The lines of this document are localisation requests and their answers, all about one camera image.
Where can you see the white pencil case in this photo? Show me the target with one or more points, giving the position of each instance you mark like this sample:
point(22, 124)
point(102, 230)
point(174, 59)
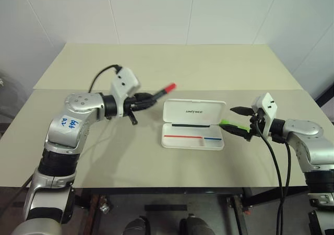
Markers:
point(193, 142)

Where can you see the green marker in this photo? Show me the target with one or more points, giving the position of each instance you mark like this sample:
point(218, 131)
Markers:
point(225, 122)

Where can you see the dark rounded shape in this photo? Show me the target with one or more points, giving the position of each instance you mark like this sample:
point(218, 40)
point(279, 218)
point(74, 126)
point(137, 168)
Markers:
point(137, 225)
point(197, 224)

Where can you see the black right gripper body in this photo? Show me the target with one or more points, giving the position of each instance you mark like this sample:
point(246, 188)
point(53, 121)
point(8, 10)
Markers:
point(255, 126)

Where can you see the black flat strip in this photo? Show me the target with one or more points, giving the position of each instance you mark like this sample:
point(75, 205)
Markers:
point(166, 208)

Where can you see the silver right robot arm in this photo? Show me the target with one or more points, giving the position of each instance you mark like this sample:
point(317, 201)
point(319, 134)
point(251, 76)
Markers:
point(310, 141)

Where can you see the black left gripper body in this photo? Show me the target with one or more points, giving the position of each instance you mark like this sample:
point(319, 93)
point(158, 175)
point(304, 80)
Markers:
point(134, 103)

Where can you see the black slanted bar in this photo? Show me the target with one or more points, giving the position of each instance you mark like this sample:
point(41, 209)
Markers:
point(324, 95)

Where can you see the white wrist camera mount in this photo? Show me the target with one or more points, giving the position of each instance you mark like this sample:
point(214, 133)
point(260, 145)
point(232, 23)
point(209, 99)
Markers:
point(126, 79)
point(269, 109)

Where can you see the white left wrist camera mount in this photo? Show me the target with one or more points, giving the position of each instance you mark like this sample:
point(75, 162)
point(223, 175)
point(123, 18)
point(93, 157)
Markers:
point(126, 79)

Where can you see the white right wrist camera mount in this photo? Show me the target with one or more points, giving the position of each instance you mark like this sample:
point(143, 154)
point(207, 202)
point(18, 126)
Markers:
point(269, 109)

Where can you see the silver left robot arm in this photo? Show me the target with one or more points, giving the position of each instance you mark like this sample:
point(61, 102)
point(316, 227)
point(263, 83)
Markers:
point(75, 103)

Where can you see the red capped marker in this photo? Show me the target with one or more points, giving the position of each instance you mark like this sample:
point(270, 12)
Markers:
point(170, 87)

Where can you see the white label blue handwriting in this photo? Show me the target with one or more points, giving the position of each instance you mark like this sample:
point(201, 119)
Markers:
point(69, 122)

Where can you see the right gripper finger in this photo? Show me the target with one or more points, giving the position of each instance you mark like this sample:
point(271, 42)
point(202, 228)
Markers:
point(242, 111)
point(238, 133)

